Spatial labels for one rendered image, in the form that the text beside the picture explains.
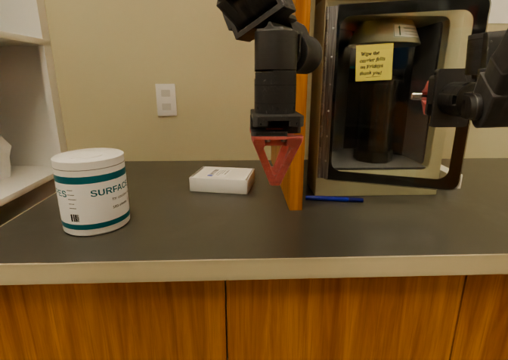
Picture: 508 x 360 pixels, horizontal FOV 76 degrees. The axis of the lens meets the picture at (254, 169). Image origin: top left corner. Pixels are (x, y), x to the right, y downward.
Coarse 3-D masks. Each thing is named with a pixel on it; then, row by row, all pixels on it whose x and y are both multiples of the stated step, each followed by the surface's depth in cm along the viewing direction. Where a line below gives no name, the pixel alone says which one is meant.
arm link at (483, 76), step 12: (504, 36) 39; (504, 48) 38; (492, 60) 40; (504, 60) 38; (492, 72) 40; (504, 72) 38; (480, 84) 43; (492, 84) 40; (504, 84) 38; (492, 96) 40; (504, 96) 39; (492, 108) 41; (504, 108) 41; (480, 120) 43; (492, 120) 42; (504, 120) 42
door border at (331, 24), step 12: (336, 12) 71; (336, 24) 72; (324, 48) 74; (324, 72) 75; (324, 96) 77; (324, 108) 77; (324, 120) 78; (324, 132) 79; (324, 144) 79; (324, 156) 80; (324, 168) 81
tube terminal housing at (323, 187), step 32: (320, 0) 77; (352, 0) 72; (384, 0) 73; (320, 32) 77; (320, 64) 78; (320, 96) 78; (320, 192) 84; (352, 192) 85; (384, 192) 85; (416, 192) 85
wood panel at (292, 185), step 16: (304, 0) 64; (304, 16) 65; (304, 80) 68; (304, 96) 69; (304, 112) 70; (304, 128) 71; (304, 144) 72; (272, 160) 116; (288, 176) 77; (288, 192) 77
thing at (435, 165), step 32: (416, 0) 66; (448, 0) 65; (480, 0) 63; (352, 32) 71; (384, 32) 69; (416, 32) 68; (448, 32) 66; (480, 32) 64; (352, 64) 73; (416, 64) 69; (448, 64) 67; (352, 96) 75; (384, 96) 73; (352, 128) 76; (384, 128) 74; (416, 128) 72; (448, 128) 70; (352, 160) 78; (384, 160) 76; (416, 160) 74; (448, 160) 72
